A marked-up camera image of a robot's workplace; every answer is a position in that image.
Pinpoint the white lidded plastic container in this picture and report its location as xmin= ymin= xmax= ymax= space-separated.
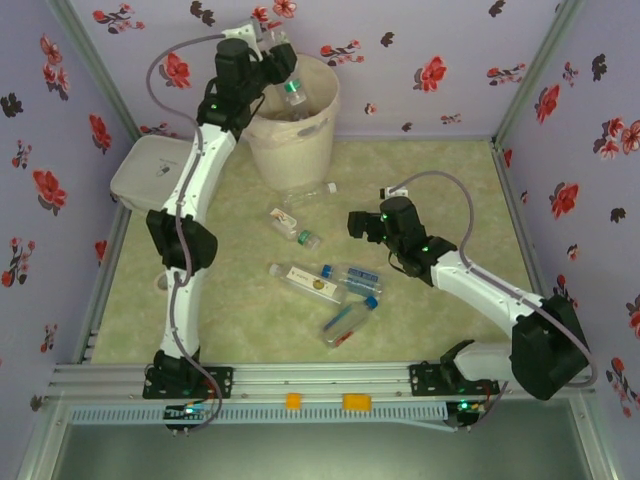
xmin=109 ymin=135 xmax=194 ymax=214

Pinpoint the aluminium corner post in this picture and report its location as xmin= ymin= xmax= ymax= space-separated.
xmin=45 ymin=0 xmax=142 ymax=142
xmin=492 ymin=0 xmax=586 ymax=146

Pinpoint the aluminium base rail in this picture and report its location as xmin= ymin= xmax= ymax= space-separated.
xmin=49 ymin=363 xmax=592 ymax=401

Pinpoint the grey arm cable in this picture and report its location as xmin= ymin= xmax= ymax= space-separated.
xmin=402 ymin=171 xmax=600 ymax=431
xmin=145 ymin=32 xmax=229 ymax=434

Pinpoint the cream plastic bin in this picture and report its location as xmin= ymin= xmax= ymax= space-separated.
xmin=239 ymin=52 xmax=342 ymax=192

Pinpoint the bottle with red swirl label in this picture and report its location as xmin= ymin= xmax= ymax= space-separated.
xmin=268 ymin=207 xmax=300 ymax=242

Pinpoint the white fruit label bottle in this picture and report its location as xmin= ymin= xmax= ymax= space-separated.
xmin=268 ymin=262 xmax=347 ymax=307

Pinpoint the aluminium frame bar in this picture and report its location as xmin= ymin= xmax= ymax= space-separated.
xmin=564 ymin=394 xmax=624 ymax=480
xmin=14 ymin=394 xmax=69 ymax=480

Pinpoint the grey left arm cable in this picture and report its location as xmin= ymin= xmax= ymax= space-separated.
xmin=145 ymin=32 xmax=229 ymax=434

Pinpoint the grey metal panel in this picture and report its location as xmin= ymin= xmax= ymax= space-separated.
xmin=49 ymin=424 xmax=594 ymax=480

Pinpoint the translucent plastic bin liner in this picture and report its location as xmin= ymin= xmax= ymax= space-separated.
xmin=244 ymin=52 xmax=342 ymax=151

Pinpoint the clear bottle blue strip label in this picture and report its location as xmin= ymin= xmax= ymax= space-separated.
xmin=322 ymin=295 xmax=380 ymax=348

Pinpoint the clear bottle white cap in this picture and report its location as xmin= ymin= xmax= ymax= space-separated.
xmin=281 ymin=182 xmax=339 ymax=208

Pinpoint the white slotted cable duct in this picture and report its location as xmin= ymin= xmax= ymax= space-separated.
xmin=67 ymin=403 xmax=447 ymax=427

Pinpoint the long blue label bottle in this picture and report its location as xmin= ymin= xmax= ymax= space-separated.
xmin=319 ymin=263 xmax=387 ymax=296

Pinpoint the small clear bottle green cap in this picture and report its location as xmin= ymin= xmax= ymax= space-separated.
xmin=297 ymin=229 xmax=324 ymax=252

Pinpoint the grey right arm cable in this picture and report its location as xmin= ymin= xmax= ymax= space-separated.
xmin=402 ymin=171 xmax=600 ymax=431

